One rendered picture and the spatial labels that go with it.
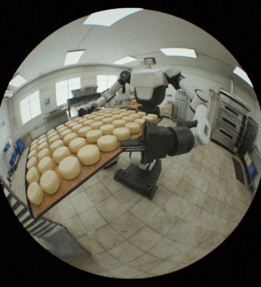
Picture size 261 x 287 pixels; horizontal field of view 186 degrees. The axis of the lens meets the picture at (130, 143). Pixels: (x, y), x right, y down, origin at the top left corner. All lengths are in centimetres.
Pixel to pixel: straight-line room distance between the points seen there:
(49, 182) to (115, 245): 106
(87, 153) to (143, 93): 58
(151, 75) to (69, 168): 64
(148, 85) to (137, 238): 142
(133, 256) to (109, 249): 27
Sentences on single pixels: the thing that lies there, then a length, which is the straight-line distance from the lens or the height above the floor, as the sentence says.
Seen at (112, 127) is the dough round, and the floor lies 102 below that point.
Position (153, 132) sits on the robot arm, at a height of 105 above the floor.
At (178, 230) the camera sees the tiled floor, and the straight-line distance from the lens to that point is 128.
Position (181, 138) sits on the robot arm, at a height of 103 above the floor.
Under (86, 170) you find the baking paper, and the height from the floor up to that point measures 100.
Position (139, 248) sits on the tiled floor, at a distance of 117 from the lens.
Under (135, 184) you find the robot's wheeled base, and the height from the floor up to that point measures 19.
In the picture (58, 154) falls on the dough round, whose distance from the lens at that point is 23.
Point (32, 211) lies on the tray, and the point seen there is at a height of 100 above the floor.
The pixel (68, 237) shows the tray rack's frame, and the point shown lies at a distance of 122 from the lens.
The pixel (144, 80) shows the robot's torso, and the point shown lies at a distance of 67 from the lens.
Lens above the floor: 113
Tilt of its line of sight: 33 degrees down
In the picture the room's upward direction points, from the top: straight up
